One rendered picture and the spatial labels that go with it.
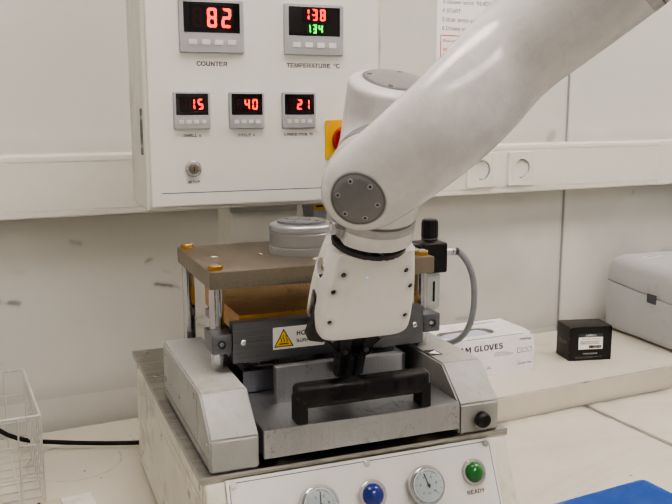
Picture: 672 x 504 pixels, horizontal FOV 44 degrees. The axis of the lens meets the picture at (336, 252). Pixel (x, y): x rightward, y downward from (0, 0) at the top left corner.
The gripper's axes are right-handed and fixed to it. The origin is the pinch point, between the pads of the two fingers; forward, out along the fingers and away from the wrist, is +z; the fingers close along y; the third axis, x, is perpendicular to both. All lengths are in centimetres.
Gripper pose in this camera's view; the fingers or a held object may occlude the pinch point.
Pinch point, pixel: (348, 364)
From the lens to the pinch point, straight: 90.2
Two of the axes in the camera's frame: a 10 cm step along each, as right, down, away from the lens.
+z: -1.3, 8.7, 4.8
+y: 9.3, -0.6, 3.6
